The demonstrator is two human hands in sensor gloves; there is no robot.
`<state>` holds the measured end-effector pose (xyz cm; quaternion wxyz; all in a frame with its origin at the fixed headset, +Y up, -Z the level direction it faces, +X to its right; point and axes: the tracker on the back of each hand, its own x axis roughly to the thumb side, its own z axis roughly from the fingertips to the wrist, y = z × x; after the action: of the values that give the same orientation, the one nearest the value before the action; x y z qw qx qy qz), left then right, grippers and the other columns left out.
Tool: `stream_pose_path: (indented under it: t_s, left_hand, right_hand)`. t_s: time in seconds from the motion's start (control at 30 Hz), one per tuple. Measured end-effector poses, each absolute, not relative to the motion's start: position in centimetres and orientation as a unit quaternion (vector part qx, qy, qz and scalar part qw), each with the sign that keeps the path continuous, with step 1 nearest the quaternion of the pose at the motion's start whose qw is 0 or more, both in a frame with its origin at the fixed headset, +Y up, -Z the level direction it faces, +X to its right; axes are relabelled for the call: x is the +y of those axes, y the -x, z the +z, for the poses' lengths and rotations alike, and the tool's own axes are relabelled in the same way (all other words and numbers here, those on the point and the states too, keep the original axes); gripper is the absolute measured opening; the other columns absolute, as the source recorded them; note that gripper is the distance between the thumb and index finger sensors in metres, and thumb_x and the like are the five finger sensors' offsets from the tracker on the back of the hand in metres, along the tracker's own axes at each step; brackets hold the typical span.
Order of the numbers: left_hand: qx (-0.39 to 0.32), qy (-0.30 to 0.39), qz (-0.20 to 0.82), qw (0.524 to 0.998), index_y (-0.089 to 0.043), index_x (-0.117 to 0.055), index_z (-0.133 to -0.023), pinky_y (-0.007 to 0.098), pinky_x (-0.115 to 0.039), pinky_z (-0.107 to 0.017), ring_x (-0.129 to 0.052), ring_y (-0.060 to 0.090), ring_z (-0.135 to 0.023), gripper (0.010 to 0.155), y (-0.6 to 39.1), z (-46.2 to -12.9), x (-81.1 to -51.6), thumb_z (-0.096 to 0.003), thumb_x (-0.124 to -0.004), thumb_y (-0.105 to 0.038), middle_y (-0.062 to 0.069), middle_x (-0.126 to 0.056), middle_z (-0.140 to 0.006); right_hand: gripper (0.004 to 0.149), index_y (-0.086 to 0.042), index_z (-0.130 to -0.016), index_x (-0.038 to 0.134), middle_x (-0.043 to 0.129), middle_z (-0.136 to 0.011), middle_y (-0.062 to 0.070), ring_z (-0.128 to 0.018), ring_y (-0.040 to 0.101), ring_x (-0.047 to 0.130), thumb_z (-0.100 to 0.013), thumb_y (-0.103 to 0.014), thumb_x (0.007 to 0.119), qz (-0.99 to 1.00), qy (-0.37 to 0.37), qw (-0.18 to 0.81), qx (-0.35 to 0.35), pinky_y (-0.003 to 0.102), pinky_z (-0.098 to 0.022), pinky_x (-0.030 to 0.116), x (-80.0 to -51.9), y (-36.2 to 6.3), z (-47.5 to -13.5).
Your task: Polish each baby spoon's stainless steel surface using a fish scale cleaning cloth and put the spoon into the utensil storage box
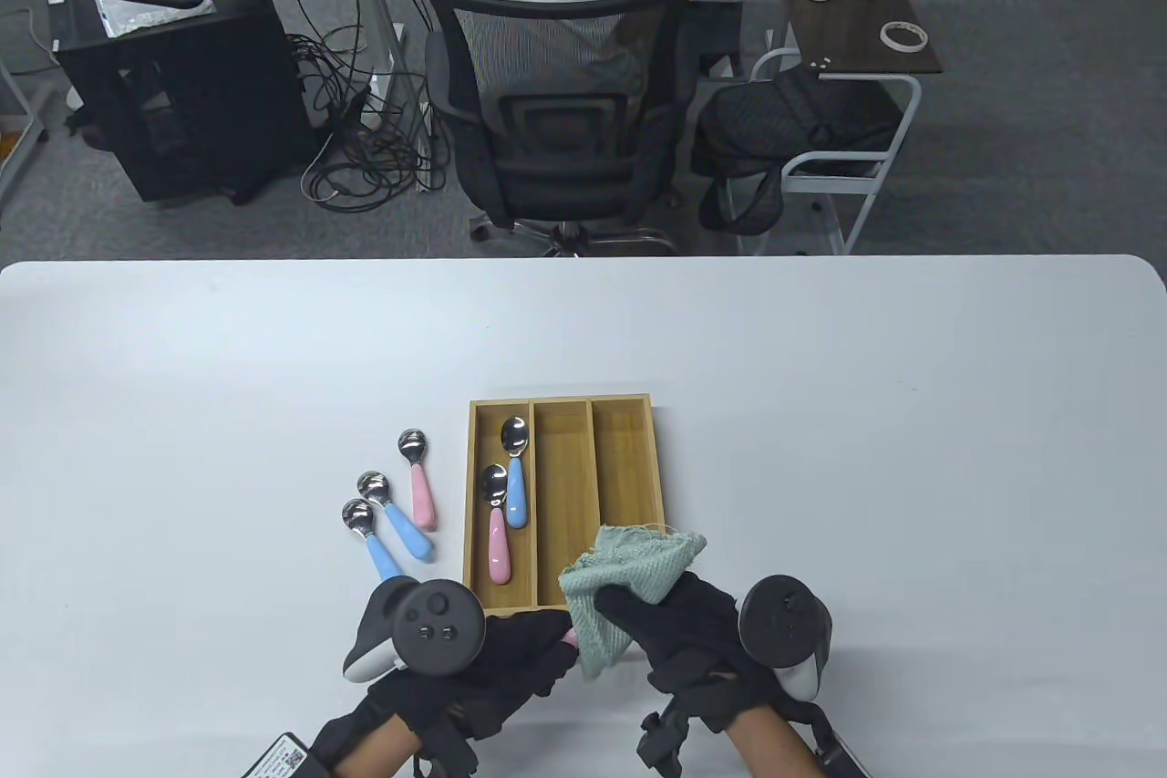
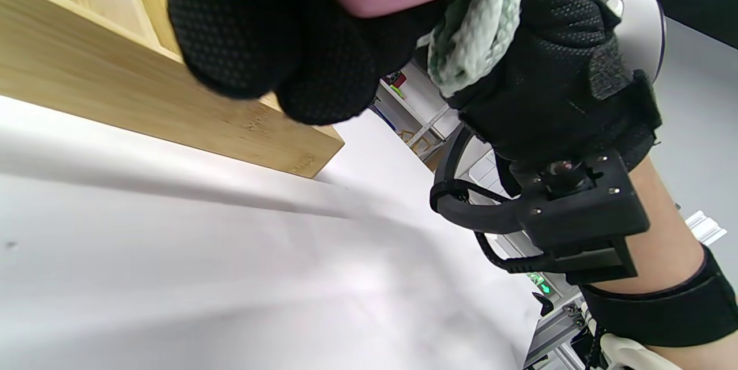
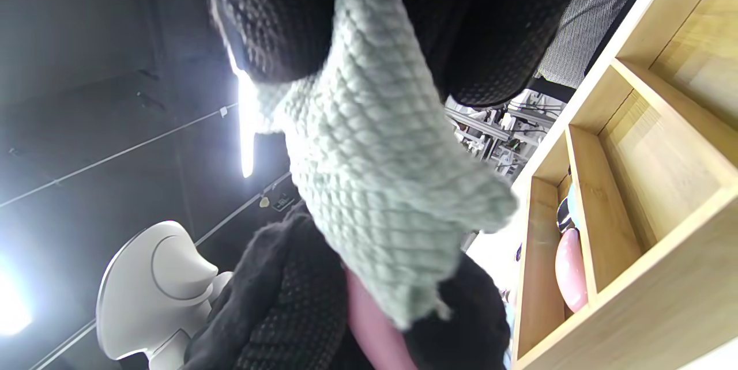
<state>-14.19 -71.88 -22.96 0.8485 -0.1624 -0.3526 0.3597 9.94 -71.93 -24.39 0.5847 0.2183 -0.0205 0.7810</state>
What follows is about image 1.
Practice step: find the black hand controller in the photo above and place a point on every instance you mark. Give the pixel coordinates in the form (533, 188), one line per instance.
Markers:
(784, 632)
(428, 627)

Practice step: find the person's right thumb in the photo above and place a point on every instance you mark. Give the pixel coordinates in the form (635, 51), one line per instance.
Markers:
(624, 609)

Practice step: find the silver foil bag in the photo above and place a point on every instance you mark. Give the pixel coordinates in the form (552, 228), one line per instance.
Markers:
(137, 16)

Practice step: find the black left hand controller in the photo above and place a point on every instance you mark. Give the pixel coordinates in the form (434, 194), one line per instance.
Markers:
(428, 627)

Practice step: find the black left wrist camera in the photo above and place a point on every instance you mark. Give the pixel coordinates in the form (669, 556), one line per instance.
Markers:
(283, 758)

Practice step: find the black bag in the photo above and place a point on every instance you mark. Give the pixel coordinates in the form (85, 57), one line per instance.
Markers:
(793, 126)

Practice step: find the person's left forearm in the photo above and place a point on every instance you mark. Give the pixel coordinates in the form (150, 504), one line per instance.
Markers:
(365, 746)

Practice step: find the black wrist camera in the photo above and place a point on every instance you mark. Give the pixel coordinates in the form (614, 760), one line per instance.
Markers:
(283, 758)
(666, 737)

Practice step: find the black right hand controller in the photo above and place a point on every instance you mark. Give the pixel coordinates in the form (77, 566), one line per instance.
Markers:
(784, 632)

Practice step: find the wooden cutlery tray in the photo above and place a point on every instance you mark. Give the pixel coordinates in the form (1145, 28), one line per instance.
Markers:
(565, 495)

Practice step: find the brown side table white frame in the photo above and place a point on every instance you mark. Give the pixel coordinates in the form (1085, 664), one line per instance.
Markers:
(857, 3)

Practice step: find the white tape roll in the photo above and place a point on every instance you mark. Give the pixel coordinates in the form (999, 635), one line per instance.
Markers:
(904, 35)

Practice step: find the black mesh office chair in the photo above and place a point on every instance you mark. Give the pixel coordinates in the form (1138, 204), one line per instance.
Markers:
(556, 112)

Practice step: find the person's left fingers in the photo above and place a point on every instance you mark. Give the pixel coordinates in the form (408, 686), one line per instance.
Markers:
(542, 646)

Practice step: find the black computer tower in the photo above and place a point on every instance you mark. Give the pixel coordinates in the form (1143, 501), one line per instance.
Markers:
(182, 103)

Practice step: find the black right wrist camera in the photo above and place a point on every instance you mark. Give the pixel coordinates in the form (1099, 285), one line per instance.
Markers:
(666, 737)

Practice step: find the green cloth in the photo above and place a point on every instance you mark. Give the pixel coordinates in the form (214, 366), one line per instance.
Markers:
(629, 573)

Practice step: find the person's right forearm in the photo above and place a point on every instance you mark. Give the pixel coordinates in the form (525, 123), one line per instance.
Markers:
(775, 746)

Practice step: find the person's left hand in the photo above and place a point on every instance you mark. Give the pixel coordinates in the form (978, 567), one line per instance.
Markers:
(511, 664)

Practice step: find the person's right hand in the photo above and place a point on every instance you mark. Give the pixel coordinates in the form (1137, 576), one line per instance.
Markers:
(693, 641)

